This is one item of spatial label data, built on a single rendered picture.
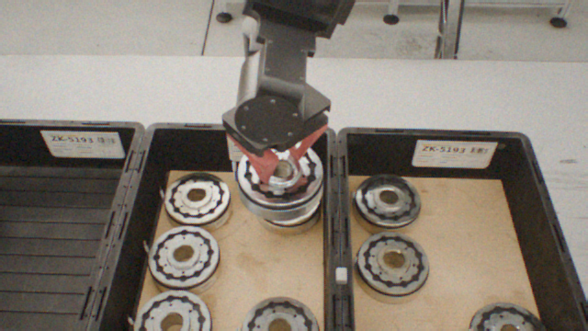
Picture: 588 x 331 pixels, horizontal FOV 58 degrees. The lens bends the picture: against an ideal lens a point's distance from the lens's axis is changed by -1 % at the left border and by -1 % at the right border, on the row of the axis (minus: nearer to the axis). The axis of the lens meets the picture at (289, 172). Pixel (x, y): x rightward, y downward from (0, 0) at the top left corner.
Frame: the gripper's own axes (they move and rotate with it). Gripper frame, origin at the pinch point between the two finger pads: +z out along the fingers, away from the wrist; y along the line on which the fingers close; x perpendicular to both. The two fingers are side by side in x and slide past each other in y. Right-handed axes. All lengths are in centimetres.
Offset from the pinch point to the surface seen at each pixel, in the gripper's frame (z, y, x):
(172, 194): 19.1, -6.4, 19.0
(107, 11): 109, 59, 205
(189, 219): 18.8, -7.2, 13.1
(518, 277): 22.2, 23.7, -25.4
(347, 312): 12.0, -2.7, -15.1
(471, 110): 37, 62, 6
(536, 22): 111, 214, 56
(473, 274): 22.2, 19.1, -20.7
